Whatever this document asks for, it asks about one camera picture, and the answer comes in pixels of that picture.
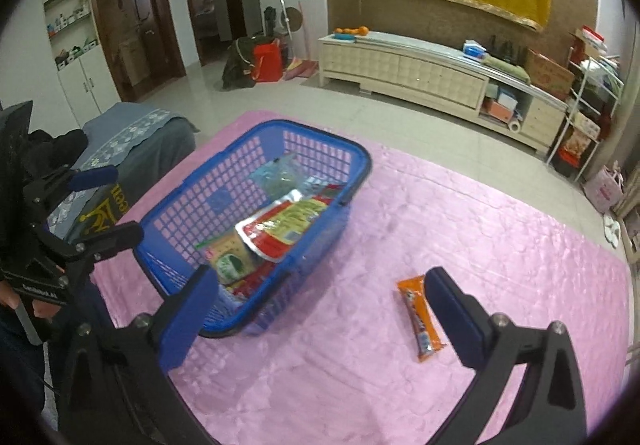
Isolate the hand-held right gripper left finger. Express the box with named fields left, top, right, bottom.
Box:
left=60, top=265, right=221, bottom=445

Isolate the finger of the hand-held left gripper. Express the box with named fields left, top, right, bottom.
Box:
left=21, top=165, right=120, bottom=227
left=44, top=220, right=146, bottom=287

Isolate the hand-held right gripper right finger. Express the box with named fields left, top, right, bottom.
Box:
left=422, top=266, right=588, bottom=445

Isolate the orange snack packet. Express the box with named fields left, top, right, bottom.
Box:
left=397, top=275, right=447, bottom=364

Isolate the green white snack packet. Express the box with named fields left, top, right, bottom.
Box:
left=196, top=230, right=261, bottom=286

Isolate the blue plastic basket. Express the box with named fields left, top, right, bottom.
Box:
left=134, top=119, right=373, bottom=338

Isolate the silver red green snack packet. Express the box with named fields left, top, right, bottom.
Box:
left=234, top=190, right=331, bottom=262

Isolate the light blue bear snack packet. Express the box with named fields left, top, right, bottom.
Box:
left=250, top=152, right=303, bottom=201

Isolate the pale blue white snack packet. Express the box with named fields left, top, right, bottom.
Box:
left=299, top=178, right=346, bottom=200

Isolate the person's left hand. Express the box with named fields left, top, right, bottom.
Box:
left=0, top=279, right=56, bottom=322

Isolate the dark cloth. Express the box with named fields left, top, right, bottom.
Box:
left=27, top=129, right=90, bottom=176

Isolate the grey covered armchair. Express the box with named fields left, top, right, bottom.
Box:
left=47, top=102, right=198, bottom=246

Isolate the white cupboard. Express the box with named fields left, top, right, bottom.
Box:
left=56, top=48, right=113, bottom=128

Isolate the pink quilted cover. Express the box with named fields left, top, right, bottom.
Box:
left=92, top=111, right=631, bottom=445

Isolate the dark bag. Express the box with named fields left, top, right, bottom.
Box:
left=221, top=38, right=258, bottom=91

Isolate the pink bag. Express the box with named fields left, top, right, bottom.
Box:
left=582, top=165, right=626, bottom=215

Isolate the red printed gift box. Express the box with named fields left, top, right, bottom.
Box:
left=552, top=128, right=593, bottom=178

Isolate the orange box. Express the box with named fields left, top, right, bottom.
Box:
left=482, top=100, right=516, bottom=121

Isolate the red bag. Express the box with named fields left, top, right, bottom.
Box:
left=252, top=39, right=283, bottom=83

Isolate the pink broom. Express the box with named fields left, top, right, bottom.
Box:
left=285, top=0, right=317, bottom=81

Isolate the cream TV cabinet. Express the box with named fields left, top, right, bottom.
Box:
left=318, top=30, right=571, bottom=156

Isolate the white mop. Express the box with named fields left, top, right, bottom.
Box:
left=278, top=0, right=296, bottom=57

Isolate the green cushion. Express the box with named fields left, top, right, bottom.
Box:
left=482, top=55, right=531, bottom=83

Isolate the white metal rack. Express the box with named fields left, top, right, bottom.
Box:
left=545, top=28, right=626, bottom=183

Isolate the cardboard box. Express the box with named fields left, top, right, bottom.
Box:
left=525, top=49, right=576, bottom=101

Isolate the blue tissue box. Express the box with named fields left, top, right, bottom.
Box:
left=462, top=40, right=488, bottom=62

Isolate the black router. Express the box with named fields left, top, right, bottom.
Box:
left=490, top=35, right=526, bottom=63

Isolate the wall shelf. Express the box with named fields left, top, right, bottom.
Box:
left=41, top=0, right=101, bottom=71

